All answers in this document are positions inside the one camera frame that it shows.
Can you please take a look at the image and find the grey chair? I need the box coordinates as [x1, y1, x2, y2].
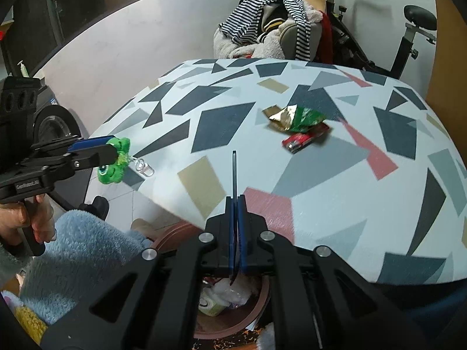
[279, 18, 324, 61]

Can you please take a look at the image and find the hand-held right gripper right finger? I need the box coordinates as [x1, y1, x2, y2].
[237, 194, 428, 350]

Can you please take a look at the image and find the cream fleece jacket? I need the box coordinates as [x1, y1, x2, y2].
[213, 25, 290, 60]

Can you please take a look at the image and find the brown round bin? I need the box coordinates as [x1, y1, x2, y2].
[151, 220, 273, 342]

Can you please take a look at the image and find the black exercise bike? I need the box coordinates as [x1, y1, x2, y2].
[306, 0, 438, 81]

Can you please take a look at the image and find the geometric patterned tablecloth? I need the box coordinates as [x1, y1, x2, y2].
[88, 58, 467, 286]

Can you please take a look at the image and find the blue fleece garment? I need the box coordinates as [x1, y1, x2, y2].
[18, 209, 154, 328]

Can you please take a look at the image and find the dark grey washing machine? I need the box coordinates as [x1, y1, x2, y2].
[34, 84, 91, 210]

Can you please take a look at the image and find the person's left hand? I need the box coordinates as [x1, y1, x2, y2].
[0, 195, 57, 246]

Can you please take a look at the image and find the green and gold foil packet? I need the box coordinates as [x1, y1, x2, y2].
[263, 104, 326, 134]

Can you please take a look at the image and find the tan wooden panel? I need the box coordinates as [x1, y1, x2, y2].
[425, 0, 467, 132]

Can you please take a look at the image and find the thin black piece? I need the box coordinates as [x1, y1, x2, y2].
[231, 150, 240, 287]

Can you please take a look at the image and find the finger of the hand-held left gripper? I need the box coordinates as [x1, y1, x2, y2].
[31, 135, 115, 158]
[21, 144, 120, 182]

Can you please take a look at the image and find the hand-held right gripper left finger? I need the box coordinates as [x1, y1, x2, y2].
[40, 196, 238, 350]

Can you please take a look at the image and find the green plush keychain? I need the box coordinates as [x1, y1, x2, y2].
[97, 136, 156, 185]

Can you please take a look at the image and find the black and white striped shirt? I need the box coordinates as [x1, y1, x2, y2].
[219, 0, 311, 61]

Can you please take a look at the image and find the red scarf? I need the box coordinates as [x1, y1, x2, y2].
[317, 9, 335, 63]

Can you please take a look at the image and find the dark jacket with striped cuff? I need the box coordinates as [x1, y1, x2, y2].
[255, 0, 292, 42]

